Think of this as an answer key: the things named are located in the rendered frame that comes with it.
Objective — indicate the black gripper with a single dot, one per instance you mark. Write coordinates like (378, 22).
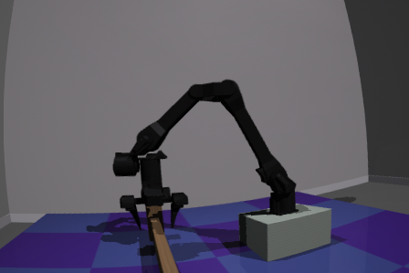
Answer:
(177, 200)

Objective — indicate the brown wooden post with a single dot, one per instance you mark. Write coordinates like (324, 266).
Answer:
(153, 212)

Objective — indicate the wooden board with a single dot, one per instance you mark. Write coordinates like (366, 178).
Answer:
(163, 252)

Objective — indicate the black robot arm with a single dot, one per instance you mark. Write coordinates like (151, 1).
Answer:
(271, 172)

